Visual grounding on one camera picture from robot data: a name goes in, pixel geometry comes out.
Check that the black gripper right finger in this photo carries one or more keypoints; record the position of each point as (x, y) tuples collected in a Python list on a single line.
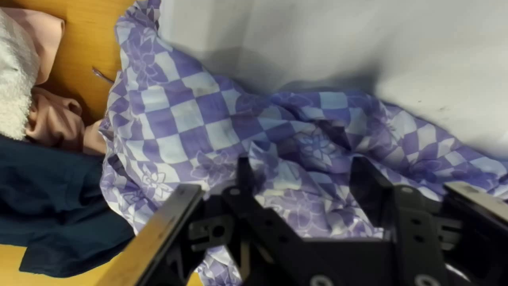
[(422, 223)]

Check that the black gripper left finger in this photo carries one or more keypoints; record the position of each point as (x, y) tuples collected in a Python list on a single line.
[(174, 232)]

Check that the purple checkered cloth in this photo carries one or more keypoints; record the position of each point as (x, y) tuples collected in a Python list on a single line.
[(211, 121)]

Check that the dark navy cloth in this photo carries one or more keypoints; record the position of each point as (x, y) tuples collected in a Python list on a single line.
[(52, 207)]

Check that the pink cloth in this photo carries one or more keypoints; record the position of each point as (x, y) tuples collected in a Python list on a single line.
[(52, 121)]

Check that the white plastic basket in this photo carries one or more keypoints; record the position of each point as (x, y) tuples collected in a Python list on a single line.
[(343, 42)]

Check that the beige terry cloth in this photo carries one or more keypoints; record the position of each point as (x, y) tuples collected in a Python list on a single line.
[(13, 80)]

